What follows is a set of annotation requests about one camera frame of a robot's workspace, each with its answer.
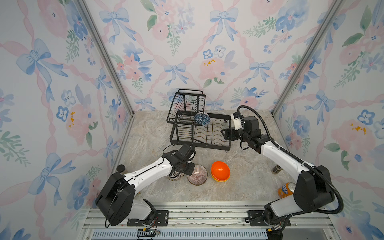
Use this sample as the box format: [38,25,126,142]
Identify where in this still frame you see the black corrugated cable conduit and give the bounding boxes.
[236,104,345,215]

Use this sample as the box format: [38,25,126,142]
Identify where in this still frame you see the pink striped bowl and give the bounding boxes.
[187,165,208,186]

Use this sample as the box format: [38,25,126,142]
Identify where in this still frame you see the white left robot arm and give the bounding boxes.
[96,144,196,228]

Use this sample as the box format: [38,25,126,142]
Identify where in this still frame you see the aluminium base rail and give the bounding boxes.
[78,202,340,240]

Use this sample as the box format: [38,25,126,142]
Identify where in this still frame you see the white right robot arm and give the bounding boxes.
[222,113,336,226]

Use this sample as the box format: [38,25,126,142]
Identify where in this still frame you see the aluminium frame post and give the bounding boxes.
[74,0,134,117]
[271,0,344,117]

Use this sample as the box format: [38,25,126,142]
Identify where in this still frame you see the blue triangle pattern bowl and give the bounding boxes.
[194,113,211,126]

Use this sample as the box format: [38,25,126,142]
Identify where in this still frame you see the yellow plastic bowl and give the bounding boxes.
[212,176,229,183]

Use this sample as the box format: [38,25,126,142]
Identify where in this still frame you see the small dark spice jar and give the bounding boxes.
[272,165,283,175]

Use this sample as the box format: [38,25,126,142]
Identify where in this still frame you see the aluminium frame post left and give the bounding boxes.
[74,0,134,117]

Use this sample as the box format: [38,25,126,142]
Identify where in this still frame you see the aluminium frame post right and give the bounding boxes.
[271,0,344,117]

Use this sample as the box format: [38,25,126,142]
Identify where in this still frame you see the orange soda can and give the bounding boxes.
[278,183,296,199]

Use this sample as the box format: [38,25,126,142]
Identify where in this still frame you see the orange plastic bowl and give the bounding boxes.
[211,161,231,180]

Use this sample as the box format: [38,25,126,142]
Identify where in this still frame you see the brown dotted pattern bowl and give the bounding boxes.
[167,171,185,181]

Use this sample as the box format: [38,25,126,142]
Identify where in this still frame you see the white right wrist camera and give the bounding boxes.
[232,112,243,131]

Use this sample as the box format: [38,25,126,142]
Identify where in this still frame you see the black wire dish rack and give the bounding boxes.
[167,89,231,152]

